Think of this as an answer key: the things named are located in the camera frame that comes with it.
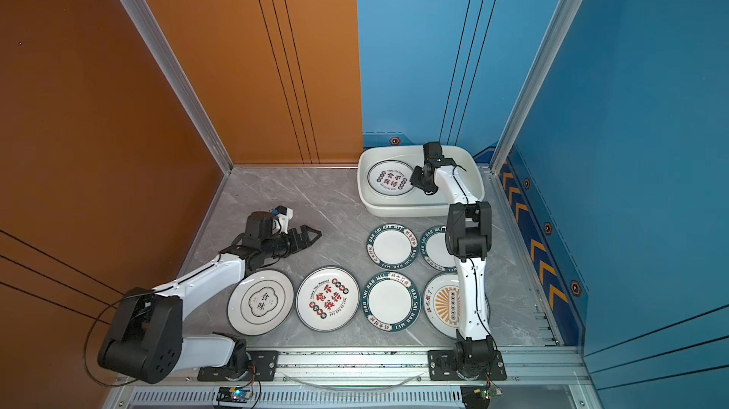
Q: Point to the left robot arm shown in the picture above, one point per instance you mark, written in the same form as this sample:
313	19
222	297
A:
145	340

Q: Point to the white flower outline plate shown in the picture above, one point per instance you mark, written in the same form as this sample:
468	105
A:
260	303

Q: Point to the white red text plate back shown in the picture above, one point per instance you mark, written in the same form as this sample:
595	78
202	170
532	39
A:
390	178

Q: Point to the aluminium corner post right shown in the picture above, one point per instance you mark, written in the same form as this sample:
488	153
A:
554	36

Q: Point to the orange sunburst plate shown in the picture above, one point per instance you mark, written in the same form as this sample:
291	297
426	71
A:
442	303

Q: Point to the aluminium corner post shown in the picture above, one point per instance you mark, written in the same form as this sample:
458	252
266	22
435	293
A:
554	36
148	27

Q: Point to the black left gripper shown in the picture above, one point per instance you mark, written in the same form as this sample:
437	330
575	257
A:
305	241

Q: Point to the aluminium corner post left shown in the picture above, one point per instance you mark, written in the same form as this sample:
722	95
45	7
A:
148	27

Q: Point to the green rim plate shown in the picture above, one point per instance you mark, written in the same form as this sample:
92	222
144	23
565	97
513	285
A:
392	246
391	302
433	249

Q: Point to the white red text plate front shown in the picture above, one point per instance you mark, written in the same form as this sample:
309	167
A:
327	299

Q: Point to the green rim plate front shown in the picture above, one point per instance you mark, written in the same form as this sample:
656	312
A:
391	302

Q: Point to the white plastic bin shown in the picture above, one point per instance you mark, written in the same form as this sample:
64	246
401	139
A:
416	203

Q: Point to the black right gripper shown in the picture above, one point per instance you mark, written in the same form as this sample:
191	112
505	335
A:
415	180

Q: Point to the green rim plate upper right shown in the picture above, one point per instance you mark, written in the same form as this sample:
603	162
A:
433	249

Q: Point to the green circuit board left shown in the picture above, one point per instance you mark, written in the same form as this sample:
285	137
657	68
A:
235	397

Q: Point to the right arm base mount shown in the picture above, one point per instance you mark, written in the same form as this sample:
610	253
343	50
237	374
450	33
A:
467	364

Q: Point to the circuit board right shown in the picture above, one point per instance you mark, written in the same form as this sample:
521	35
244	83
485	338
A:
479	397

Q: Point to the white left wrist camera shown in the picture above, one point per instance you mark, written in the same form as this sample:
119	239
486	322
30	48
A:
283	216

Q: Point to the aluminium front rail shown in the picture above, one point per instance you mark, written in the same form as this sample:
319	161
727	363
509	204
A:
347	367

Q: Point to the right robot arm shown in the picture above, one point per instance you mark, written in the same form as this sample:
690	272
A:
468	238

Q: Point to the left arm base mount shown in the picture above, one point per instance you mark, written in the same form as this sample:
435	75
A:
251	365

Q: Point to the white red text plate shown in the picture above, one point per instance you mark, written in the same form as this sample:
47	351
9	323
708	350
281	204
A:
390	178
327	299

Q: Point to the green rim plate upper middle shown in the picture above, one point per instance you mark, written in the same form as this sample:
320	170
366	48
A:
392	246

